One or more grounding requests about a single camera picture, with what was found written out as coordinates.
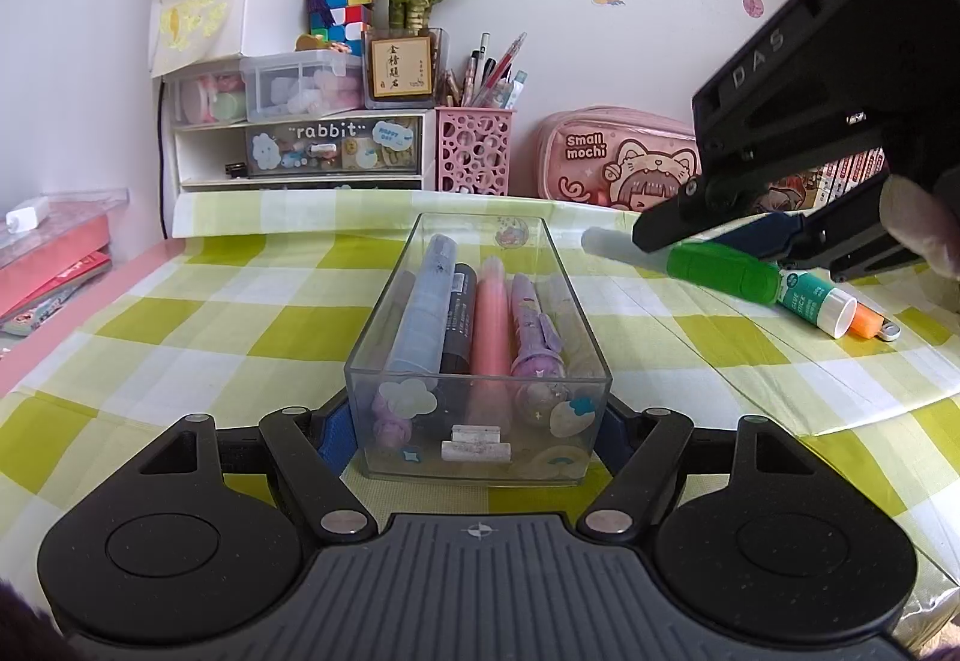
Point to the red pink book stack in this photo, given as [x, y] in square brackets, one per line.
[43, 269]

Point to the clear plastic organizer box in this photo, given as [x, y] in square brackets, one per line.
[443, 444]

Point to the light blue pen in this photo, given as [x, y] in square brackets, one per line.
[418, 344]

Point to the pink cartoon pencil case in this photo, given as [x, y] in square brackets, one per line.
[614, 157]

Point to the teal white glue stick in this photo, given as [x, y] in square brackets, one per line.
[818, 302]

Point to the lucky bamboo plant pot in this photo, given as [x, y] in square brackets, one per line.
[404, 62]

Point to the pink perforated pen holder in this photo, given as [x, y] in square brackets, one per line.
[472, 150]

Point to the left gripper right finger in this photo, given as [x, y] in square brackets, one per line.
[642, 450]

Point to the white drawer organizer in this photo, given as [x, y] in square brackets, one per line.
[244, 106]

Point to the pink highlighter pen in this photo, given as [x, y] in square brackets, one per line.
[489, 402]

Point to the gloved right hand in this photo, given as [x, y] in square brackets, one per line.
[922, 223]

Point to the green checked tablecloth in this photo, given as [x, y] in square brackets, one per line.
[257, 301]

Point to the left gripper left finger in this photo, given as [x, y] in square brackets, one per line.
[309, 450]

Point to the purple cartoon pen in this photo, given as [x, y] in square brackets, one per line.
[538, 365]

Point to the white charger plug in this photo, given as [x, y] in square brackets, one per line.
[28, 215]

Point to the colourful rubik cube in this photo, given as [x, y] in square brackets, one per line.
[340, 21]

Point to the boxed comic book set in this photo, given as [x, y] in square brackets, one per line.
[814, 187]

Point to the green cap highlighter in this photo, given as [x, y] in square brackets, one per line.
[704, 263]

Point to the black grey marker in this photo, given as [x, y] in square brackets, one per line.
[458, 335]

